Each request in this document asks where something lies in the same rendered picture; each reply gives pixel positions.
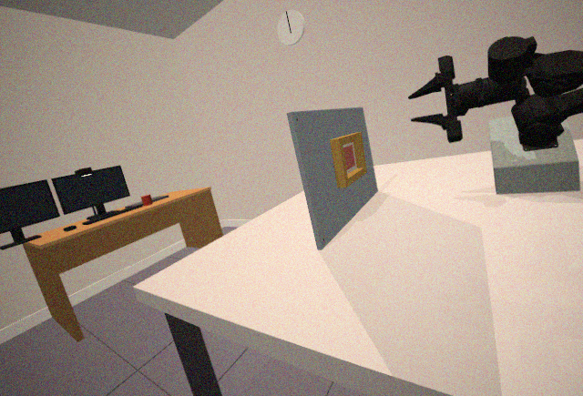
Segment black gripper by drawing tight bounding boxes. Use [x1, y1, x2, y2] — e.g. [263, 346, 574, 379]
[408, 56, 490, 142]

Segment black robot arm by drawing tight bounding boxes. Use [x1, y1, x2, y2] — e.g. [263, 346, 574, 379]
[487, 36, 583, 151]

